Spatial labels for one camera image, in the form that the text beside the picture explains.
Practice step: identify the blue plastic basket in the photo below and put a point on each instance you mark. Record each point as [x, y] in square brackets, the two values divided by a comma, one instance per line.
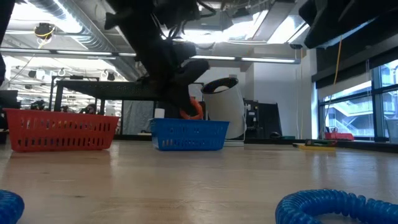
[186, 133]

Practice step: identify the small yellow green box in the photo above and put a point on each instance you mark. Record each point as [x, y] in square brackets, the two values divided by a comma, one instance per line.
[320, 143]

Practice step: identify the black ceiling-hung device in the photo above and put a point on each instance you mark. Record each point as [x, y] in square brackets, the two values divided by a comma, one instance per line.
[44, 30]

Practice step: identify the red-orange coil wristband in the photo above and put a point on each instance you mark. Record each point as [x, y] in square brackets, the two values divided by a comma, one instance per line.
[199, 109]

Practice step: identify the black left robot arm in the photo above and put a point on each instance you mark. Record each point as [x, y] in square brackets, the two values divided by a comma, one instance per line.
[140, 31]

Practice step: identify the black metal mesh shelf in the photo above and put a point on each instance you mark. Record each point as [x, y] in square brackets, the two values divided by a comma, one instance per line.
[109, 90]

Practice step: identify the red distant bin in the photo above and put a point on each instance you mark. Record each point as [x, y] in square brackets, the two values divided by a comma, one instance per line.
[339, 137]

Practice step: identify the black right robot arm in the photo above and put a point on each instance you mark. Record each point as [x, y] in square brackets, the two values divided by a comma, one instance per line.
[342, 18]

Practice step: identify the white paper roll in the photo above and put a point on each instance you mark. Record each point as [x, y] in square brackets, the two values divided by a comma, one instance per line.
[159, 113]

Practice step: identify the long ceiling light strip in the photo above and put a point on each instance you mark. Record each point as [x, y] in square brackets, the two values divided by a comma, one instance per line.
[248, 58]

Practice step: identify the person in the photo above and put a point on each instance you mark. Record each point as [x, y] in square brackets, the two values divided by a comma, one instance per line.
[90, 109]
[38, 105]

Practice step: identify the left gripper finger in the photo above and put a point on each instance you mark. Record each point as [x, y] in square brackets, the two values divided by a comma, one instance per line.
[183, 101]

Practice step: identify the dark window frame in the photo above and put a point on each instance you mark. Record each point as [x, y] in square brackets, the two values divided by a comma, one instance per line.
[377, 118]

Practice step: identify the black equipment cabinet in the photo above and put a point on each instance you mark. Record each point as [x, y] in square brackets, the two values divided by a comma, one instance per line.
[267, 121]

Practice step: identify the blue coil wristband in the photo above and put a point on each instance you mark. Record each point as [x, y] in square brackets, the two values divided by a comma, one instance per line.
[311, 205]
[11, 207]

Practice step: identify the grey plastic sheet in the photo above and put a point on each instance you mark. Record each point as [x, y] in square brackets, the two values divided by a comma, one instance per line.
[136, 118]

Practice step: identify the red plastic basket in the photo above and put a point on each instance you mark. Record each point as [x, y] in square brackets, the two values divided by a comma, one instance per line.
[62, 130]

